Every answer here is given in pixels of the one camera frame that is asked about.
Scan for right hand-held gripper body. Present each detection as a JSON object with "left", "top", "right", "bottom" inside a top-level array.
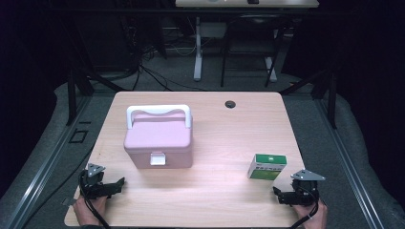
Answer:
[{"left": 286, "top": 169, "right": 327, "bottom": 206}]

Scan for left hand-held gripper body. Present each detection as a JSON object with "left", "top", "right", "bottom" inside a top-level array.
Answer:
[{"left": 78, "top": 162, "right": 111, "bottom": 200}]

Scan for green and white carton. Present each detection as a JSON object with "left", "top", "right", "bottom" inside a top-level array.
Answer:
[{"left": 246, "top": 153, "right": 288, "bottom": 181}]

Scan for pink storage box white handle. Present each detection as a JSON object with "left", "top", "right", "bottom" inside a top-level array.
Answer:
[{"left": 123, "top": 104, "right": 194, "bottom": 170}]

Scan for person's left hand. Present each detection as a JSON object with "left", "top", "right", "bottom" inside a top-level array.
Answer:
[{"left": 72, "top": 196, "right": 108, "bottom": 227}]

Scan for person's right hand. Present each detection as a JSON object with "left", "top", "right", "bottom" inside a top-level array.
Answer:
[{"left": 292, "top": 200, "right": 330, "bottom": 229}]

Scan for black metal stand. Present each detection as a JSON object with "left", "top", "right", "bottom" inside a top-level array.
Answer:
[
  {"left": 64, "top": 61, "right": 130, "bottom": 127},
  {"left": 279, "top": 66, "right": 339, "bottom": 130}
]

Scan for white-legged desk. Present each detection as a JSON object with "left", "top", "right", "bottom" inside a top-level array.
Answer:
[{"left": 175, "top": 0, "right": 320, "bottom": 83}]

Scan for black chair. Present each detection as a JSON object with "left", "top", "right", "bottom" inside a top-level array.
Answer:
[{"left": 220, "top": 12, "right": 288, "bottom": 89}]

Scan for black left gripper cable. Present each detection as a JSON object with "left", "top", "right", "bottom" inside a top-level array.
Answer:
[{"left": 78, "top": 171, "right": 112, "bottom": 229}]

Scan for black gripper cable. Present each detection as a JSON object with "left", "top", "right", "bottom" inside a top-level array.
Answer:
[
  {"left": 78, "top": 171, "right": 112, "bottom": 229},
  {"left": 288, "top": 187, "right": 320, "bottom": 229}
]

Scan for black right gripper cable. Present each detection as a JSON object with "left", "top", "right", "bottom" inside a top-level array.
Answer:
[{"left": 288, "top": 187, "right": 320, "bottom": 229}]

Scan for grey metal floor rail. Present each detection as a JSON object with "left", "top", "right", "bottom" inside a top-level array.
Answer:
[
  {"left": 314, "top": 98, "right": 387, "bottom": 229},
  {"left": 6, "top": 94, "right": 94, "bottom": 229}
]

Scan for black floor cables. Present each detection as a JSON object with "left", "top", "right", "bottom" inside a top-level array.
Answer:
[{"left": 132, "top": 61, "right": 208, "bottom": 93}]

